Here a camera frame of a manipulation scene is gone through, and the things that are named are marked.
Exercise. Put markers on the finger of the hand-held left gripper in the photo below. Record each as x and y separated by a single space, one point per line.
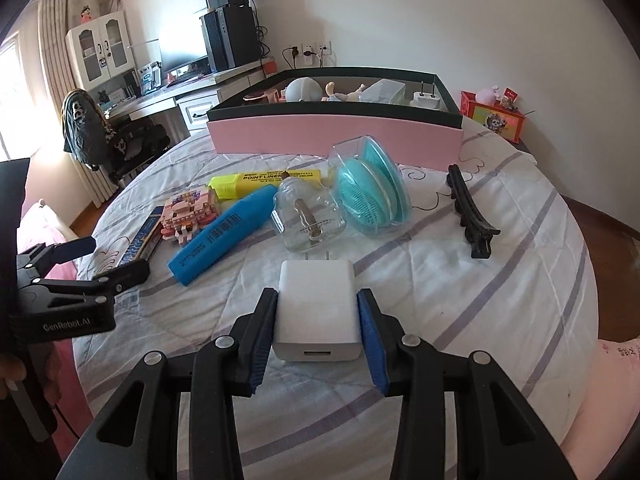
80 246
127 275

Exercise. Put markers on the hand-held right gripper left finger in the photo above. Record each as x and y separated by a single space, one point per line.
260 340

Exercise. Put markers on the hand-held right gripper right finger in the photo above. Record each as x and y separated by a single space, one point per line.
372 345

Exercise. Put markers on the dark blue box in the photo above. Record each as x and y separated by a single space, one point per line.
142 237

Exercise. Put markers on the white charger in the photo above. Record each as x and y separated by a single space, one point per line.
317 310

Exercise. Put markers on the pink block toy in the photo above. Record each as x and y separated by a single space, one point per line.
187 212

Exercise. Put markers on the blue highlighter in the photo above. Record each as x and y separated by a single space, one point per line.
220 240

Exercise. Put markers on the clear plastic jar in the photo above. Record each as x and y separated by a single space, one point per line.
325 220

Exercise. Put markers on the teal brush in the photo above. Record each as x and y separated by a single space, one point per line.
370 195

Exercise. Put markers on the yellow highlighter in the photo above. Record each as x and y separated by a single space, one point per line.
250 182

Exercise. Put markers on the black hair clip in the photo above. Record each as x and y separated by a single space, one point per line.
467 210

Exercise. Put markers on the pink storage box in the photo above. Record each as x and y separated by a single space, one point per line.
325 135

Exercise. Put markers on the round pink jar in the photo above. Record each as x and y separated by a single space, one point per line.
272 95

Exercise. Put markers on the white plug adapter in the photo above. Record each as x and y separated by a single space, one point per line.
427 100

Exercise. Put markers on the clear plastic box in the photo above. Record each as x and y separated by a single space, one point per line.
382 92

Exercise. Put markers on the white astronaut figure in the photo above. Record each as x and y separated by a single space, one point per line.
305 91

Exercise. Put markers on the small doll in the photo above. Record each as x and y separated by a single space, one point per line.
330 91

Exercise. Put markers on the person's left hand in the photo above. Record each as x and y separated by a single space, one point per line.
10 375

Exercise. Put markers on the pink bed sheet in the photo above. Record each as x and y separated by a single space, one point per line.
50 232

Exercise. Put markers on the black office chair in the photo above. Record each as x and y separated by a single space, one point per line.
135 140

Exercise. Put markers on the black printed jacket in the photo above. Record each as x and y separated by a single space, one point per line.
85 125

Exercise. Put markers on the window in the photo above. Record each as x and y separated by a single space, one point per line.
10 100

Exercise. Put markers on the white desk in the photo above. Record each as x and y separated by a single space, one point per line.
165 95

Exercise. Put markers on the white drawer cabinet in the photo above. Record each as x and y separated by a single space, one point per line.
197 115

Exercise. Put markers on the blue and white box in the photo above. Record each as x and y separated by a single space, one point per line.
149 80

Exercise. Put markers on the beige curtain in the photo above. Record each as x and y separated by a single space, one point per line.
55 25

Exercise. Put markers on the computer monitor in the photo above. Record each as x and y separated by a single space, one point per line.
180 45

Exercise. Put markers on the white glass-door cabinet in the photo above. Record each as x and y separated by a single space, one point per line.
120 25

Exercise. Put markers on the pink doll figure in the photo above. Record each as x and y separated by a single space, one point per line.
87 14

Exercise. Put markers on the pink pillow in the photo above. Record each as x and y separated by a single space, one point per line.
610 390

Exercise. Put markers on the red toy box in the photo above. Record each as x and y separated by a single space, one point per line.
495 122

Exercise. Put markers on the black computer tower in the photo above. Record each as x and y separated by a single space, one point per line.
232 40

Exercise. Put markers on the pink round toy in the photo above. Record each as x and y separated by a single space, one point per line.
487 94

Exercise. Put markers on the small red card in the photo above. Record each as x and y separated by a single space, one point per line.
510 94

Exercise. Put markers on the white wall socket panel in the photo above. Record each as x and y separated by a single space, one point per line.
325 47

